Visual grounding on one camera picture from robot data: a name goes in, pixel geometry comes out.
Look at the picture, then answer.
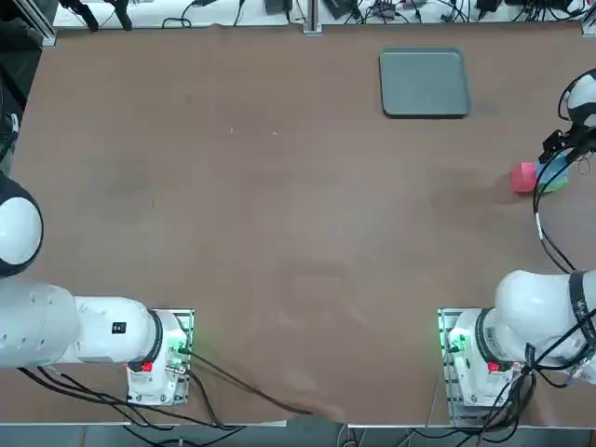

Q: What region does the blue foam cube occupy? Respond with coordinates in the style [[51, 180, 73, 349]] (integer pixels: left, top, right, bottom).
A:
[[535, 153, 572, 187]]

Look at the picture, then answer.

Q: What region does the black cable across table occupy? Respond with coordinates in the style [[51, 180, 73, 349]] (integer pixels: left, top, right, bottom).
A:
[[185, 351, 314, 415]]

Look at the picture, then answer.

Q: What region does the gray square tray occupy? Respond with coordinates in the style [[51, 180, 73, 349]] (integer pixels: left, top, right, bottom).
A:
[[378, 46, 472, 120]]

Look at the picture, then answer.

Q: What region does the upright post with bracket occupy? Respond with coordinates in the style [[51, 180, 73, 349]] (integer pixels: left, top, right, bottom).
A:
[[303, 0, 323, 36]]

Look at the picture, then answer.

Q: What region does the red foam cube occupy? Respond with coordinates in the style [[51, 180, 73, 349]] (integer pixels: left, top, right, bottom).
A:
[[510, 161, 537, 195]]

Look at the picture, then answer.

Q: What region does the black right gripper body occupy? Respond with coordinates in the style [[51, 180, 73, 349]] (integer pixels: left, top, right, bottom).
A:
[[560, 120, 596, 154]]

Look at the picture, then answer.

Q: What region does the ribbed black power adapter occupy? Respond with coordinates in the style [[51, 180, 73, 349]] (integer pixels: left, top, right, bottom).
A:
[[324, 0, 360, 20]]

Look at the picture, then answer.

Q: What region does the black stand leg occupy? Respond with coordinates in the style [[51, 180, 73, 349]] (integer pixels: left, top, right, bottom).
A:
[[59, 0, 100, 33], [107, 0, 134, 32]]

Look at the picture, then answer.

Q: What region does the orange and black hub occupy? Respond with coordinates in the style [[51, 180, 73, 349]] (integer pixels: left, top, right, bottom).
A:
[[372, 0, 402, 20]]

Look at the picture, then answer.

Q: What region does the green foam cube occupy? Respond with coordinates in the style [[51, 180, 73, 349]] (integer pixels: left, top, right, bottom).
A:
[[542, 176, 572, 195]]

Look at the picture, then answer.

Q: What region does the black base cable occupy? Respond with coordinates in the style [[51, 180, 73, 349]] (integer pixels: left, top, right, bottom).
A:
[[17, 365, 155, 428], [183, 367, 246, 430]]

